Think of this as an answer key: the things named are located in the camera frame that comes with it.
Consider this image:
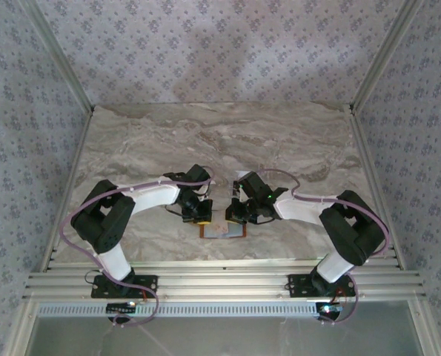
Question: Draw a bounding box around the grey metal panel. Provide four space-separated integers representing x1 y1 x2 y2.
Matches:
30 314 427 356

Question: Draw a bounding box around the aluminium rail beam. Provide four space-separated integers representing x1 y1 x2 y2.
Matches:
22 259 428 302

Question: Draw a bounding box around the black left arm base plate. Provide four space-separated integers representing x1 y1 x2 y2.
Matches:
90 274 159 300

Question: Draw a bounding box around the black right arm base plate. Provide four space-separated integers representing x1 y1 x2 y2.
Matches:
286 274 357 297

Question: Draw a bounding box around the grey slotted cable duct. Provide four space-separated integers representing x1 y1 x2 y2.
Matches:
36 304 319 319

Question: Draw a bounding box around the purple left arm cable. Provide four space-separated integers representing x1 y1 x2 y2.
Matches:
59 166 216 329

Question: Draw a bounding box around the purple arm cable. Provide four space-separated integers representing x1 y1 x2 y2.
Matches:
256 168 391 326
59 166 216 329

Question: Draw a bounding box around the aluminium side rail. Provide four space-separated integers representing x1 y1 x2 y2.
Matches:
38 107 95 274
348 105 407 271

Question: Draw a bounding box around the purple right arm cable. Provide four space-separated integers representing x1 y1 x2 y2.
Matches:
256 168 391 326

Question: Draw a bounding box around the short aluminium frame post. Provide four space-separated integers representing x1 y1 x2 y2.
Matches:
407 300 441 356
4 300 39 356

